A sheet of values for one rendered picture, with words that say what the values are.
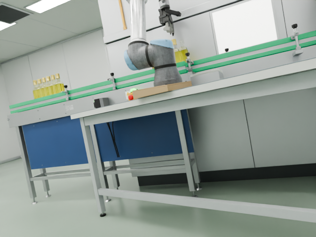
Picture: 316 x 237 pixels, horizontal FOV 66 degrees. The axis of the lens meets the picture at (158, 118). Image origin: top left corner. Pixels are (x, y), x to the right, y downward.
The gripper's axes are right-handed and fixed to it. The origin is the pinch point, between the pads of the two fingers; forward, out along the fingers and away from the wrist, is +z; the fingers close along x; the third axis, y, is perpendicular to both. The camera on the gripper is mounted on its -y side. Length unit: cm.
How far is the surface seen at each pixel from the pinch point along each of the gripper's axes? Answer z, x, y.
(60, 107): 37, 17, 103
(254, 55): 30, 3, -52
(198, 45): 11.0, -12.3, -14.9
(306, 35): 26, 3, -83
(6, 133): 43, -276, 588
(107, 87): 30, 14, 55
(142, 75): 26.6, 13.9, 24.4
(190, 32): -0.3, -12.3, -11.0
